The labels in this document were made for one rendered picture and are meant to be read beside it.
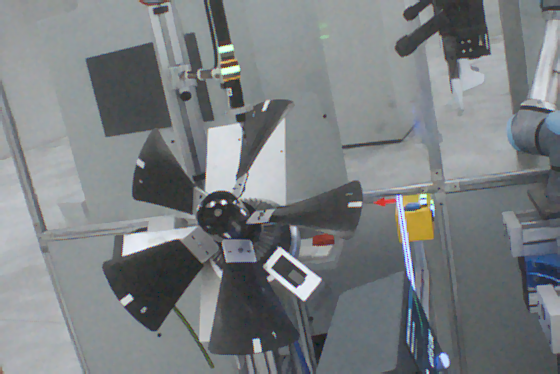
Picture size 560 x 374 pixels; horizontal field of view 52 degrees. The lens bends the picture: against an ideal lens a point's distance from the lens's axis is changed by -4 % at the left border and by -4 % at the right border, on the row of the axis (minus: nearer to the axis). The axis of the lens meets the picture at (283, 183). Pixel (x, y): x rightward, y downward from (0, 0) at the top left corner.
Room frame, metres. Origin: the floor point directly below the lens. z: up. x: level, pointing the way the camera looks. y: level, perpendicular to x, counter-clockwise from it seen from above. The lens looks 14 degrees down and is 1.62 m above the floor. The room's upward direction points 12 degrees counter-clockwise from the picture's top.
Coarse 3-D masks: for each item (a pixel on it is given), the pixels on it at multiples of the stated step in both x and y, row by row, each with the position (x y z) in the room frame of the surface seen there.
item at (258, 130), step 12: (276, 108) 1.60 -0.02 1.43; (288, 108) 1.56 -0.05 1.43; (252, 120) 1.67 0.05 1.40; (264, 120) 1.60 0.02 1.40; (276, 120) 1.56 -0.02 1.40; (252, 132) 1.63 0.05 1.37; (264, 132) 1.56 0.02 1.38; (252, 144) 1.58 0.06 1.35; (264, 144) 1.53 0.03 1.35; (240, 156) 1.64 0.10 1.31; (252, 156) 1.54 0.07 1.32; (240, 168) 1.58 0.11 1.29
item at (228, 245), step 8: (224, 240) 1.42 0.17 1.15; (232, 240) 1.44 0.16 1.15; (240, 240) 1.45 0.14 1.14; (248, 240) 1.46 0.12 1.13; (224, 248) 1.41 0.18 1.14; (232, 248) 1.42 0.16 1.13; (248, 248) 1.45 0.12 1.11; (232, 256) 1.41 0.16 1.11; (240, 256) 1.42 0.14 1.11; (248, 256) 1.43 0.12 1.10
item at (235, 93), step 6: (228, 84) 1.46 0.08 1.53; (234, 84) 1.45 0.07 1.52; (240, 84) 1.46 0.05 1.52; (228, 90) 1.46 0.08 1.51; (234, 90) 1.45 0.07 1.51; (240, 90) 1.46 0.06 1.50; (228, 96) 1.47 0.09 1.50; (234, 96) 1.45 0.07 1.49; (240, 96) 1.46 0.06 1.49; (234, 102) 1.45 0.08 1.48; (240, 102) 1.46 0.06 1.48; (240, 114) 1.46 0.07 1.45; (240, 120) 1.46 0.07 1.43
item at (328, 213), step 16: (336, 192) 1.47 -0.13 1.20; (288, 208) 1.46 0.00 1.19; (304, 208) 1.43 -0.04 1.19; (320, 208) 1.41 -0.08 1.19; (336, 208) 1.39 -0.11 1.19; (352, 208) 1.38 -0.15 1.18; (288, 224) 1.38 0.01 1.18; (304, 224) 1.36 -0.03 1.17; (320, 224) 1.35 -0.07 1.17; (336, 224) 1.34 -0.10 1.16; (352, 224) 1.33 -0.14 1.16
